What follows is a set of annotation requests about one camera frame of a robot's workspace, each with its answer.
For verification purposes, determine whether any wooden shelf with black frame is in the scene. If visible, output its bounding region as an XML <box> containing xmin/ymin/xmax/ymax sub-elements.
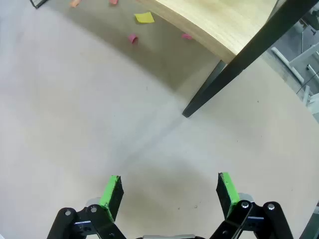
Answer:
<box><xmin>29</xmin><ymin>0</ymin><xmax>319</xmax><ymax>118</ymax></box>

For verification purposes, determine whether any yellow paper scrap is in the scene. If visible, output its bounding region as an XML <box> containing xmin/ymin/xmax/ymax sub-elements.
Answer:
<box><xmin>134</xmin><ymin>11</ymin><xmax>156</xmax><ymax>25</ymax></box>

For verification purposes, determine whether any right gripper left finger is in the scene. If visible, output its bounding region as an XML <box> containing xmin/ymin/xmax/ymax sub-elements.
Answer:
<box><xmin>47</xmin><ymin>175</ymin><xmax>125</xmax><ymax>239</ymax></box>

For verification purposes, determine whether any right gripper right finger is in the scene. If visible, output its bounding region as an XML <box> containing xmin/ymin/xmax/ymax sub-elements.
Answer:
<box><xmin>209</xmin><ymin>172</ymin><xmax>295</xmax><ymax>239</ymax></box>

